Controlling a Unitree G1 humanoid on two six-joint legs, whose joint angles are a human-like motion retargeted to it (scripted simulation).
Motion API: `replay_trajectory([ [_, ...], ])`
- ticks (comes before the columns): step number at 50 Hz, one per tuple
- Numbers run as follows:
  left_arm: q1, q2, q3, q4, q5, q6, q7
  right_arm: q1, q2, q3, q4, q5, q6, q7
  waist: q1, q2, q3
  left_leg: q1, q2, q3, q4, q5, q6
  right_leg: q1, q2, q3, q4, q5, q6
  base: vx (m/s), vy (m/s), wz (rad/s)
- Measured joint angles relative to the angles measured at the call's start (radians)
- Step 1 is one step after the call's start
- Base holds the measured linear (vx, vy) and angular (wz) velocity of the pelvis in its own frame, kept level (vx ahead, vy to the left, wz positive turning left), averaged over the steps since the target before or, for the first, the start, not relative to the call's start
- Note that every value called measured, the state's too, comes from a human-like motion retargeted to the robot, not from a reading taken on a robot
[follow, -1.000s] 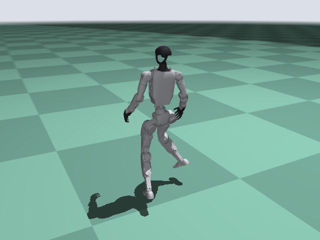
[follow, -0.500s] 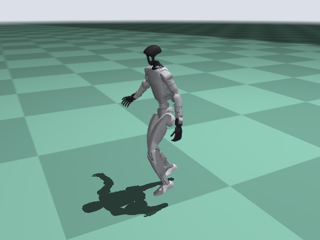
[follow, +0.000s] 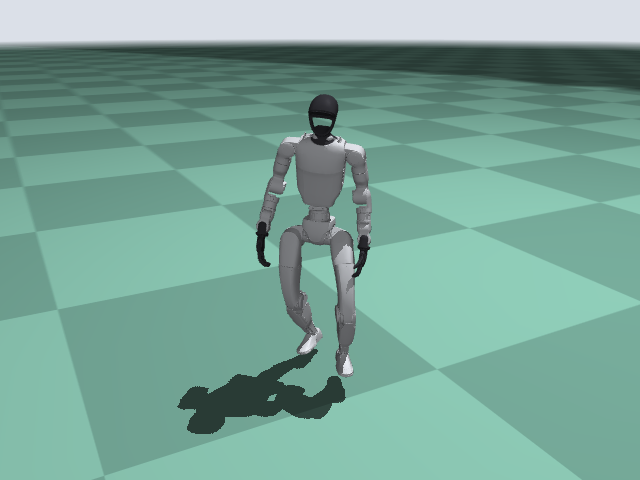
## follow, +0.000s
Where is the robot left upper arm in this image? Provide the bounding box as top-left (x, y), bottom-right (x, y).
top-left (345, 143), bottom-right (369, 204)

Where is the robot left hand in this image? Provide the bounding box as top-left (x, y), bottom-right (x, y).
top-left (352, 235), bottom-right (370, 278)

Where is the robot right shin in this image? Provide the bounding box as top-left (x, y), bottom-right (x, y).
top-left (285, 302), bottom-right (317, 335)

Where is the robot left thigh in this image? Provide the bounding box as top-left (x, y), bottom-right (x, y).
top-left (330, 226), bottom-right (355, 325)

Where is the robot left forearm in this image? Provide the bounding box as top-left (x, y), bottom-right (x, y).
top-left (356, 189), bottom-right (372, 245)

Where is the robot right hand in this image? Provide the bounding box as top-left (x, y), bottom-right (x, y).
top-left (256, 222), bottom-right (271, 267)

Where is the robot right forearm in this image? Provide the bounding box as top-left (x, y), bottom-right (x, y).
top-left (256, 178), bottom-right (279, 233)

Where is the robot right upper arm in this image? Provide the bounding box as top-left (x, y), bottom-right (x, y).
top-left (269, 137), bottom-right (301, 195)

